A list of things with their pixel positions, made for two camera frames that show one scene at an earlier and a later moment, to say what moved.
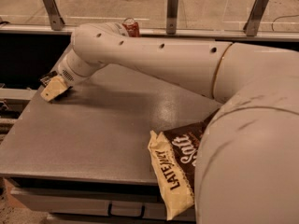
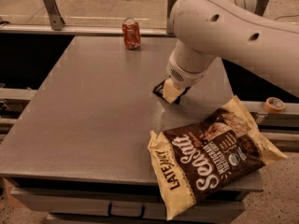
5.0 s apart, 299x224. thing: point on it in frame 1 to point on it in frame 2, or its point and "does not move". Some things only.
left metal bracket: x=56 y=21 does not move
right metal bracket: x=251 y=25 does not move
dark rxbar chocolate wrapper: x=45 y=79 to x=159 y=91
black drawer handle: x=124 y=216 does not move
